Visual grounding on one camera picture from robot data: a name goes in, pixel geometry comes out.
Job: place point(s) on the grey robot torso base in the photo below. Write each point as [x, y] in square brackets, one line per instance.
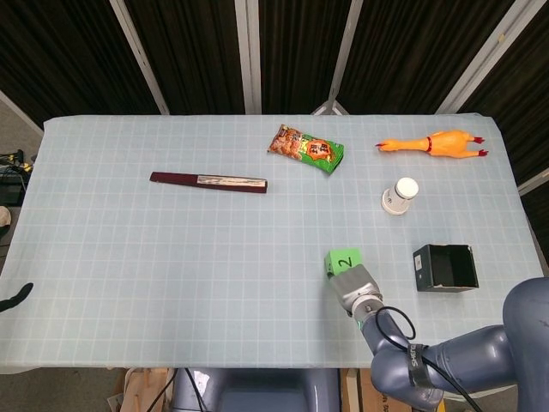
[266, 390]

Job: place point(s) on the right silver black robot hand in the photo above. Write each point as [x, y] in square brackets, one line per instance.
[356, 287]

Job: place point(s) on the light wooden board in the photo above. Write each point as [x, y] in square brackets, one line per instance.
[141, 386]

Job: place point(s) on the light blue gridded tablecloth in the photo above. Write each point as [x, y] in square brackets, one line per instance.
[171, 257]

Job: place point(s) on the yellow rubber chicken toy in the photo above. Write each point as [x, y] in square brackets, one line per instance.
[446, 143]

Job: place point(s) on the dark red folded fan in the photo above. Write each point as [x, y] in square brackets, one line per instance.
[180, 178]

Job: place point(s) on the black open box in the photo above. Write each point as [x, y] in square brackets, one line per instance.
[424, 268]

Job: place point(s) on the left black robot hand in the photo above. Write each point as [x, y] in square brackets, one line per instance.
[19, 294]

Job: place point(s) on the brown cardboard box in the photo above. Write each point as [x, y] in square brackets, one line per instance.
[358, 390]

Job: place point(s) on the black yellow floor equipment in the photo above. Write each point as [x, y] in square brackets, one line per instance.
[10, 189]

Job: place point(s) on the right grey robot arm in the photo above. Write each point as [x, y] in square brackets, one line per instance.
[472, 352]

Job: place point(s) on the green number cube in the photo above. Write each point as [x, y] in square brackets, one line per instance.
[343, 259]

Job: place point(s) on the green orange snack bag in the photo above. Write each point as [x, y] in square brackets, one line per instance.
[306, 148]

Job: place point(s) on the white plastic bottle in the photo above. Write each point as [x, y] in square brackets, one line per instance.
[401, 195]

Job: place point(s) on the grey partition post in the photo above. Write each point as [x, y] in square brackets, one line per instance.
[536, 180]
[251, 56]
[485, 56]
[141, 56]
[346, 43]

